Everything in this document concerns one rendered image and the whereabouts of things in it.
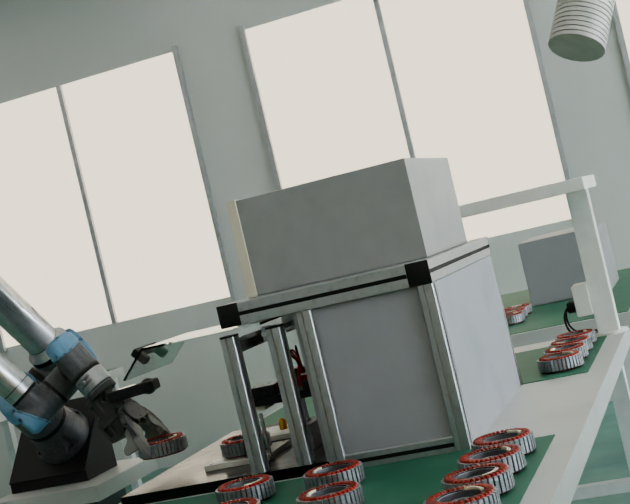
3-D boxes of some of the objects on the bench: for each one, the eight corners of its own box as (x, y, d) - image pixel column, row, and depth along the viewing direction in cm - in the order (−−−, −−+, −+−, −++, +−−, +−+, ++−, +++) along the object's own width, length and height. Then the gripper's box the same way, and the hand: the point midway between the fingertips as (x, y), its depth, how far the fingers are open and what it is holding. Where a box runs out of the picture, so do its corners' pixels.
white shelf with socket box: (493, 368, 334) (455, 206, 333) (513, 348, 369) (478, 201, 368) (621, 344, 323) (582, 176, 322) (629, 325, 358) (593, 174, 358)
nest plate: (205, 471, 261) (203, 466, 261) (230, 455, 276) (229, 450, 276) (268, 460, 257) (267, 454, 257) (291, 444, 271) (290, 439, 271)
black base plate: (122, 508, 254) (119, 497, 254) (234, 439, 315) (232, 431, 315) (331, 471, 240) (328, 460, 240) (406, 407, 300) (404, 398, 300)
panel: (326, 462, 239) (291, 313, 238) (404, 398, 301) (376, 280, 301) (331, 461, 238) (296, 312, 238) (408, 397, 301) (381, 279, 301)
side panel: (333, 473, 237) (295, 313, 237) (337, 469, 240) (300, 311, 240) (471, 449, 229) (432, 283, 228) (474, 445, 231) (435, 281, 231)
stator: (207, 509, 230) (202, 490, 230) (252, 491, 237) (248, 472, 237) (242, 510, 221) (237, 490, 221) (288, 491, 229) (283, 472, 229)
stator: (372, 473, 226) (368, 454, 226) (356, 489, 216) (351, 469, 216) (317, 483, 230) (312, 464, 230) (298, 499, 219) (293, 479, 219)
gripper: (105, 396, 287) (162, 459, 284) (67, 412, 269) (127, 479, 266) (128, 371, 284) (186, 435, 281) (90, 386, 267) (152, 454, 264)
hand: (164, 447), depth 273 cm, fingers closed on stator, 13 cm apart
